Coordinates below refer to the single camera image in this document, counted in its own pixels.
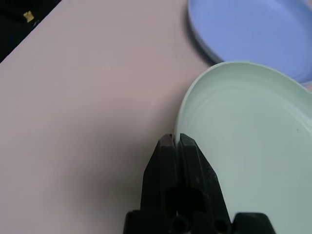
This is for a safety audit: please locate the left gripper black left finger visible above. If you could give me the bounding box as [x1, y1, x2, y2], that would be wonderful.
[140, 133, 180, 216]

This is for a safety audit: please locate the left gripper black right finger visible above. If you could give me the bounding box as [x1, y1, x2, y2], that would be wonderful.
[179, 133, 229, 220]

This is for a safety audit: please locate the light green plate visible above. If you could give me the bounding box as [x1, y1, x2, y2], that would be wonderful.
[174, 61, 312, 234]

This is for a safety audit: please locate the light blue plate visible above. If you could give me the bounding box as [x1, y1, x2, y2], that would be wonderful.
[187, 0, 312, 85]

